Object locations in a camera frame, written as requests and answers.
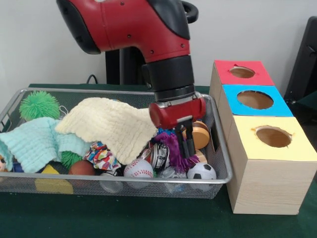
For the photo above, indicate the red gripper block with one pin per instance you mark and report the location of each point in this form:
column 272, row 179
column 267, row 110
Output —
column 176, row 110

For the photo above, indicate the silver red drink can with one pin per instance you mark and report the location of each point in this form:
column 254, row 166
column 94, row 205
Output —
column 159, row 156

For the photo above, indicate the cream yellow waffle cloth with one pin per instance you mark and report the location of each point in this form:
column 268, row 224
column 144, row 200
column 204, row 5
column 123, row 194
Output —
column 104, row 124

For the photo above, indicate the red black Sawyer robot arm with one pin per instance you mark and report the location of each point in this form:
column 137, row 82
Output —
column 129, row 25

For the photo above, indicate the wooden box with three holes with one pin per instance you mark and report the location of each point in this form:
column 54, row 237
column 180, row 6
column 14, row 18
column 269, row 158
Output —
column 267, row 183

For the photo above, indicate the shallow clear mesh bin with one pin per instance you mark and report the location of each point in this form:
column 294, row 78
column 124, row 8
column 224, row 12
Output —
column 29, row 186

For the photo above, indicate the brown wooden yo-yo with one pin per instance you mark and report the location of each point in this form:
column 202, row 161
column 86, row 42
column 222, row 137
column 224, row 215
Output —
column 202, row 136

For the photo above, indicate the purple spiky ball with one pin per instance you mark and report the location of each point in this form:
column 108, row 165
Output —
column 176, row 156

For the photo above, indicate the small soccer ball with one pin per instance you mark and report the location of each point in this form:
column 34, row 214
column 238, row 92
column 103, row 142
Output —
column 202, row 171

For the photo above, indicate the small baseball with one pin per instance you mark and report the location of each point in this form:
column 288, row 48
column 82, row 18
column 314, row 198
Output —
column 138, row 168

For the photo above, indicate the multicoloured patterned fabric ball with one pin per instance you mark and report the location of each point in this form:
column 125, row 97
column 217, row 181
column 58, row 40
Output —
column 101, row 156

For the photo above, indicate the dark green table cloth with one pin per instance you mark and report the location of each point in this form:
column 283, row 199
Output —
column 148, row 218

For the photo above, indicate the brown rubber ball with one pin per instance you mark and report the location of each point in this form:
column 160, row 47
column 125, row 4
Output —
column 81, row 167

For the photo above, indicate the small green spiky ball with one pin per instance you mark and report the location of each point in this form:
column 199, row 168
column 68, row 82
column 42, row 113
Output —
column 70, row 158

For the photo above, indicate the yellow toy block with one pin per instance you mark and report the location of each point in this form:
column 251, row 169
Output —
column 54, row 184

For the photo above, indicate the black upright panel stand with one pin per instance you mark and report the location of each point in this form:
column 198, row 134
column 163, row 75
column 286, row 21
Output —
column 304, row 64

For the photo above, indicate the green spiky rubber ball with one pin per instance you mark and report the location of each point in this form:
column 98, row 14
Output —
column 39, row 104

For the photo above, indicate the mint green waffle cloth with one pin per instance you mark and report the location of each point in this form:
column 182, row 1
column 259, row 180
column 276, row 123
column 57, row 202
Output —
column 34, row 144

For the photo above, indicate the small doll figure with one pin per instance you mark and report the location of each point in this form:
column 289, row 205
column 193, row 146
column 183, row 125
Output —
column 4, row 162

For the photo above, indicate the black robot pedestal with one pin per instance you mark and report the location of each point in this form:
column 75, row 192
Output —
column 124, row 69

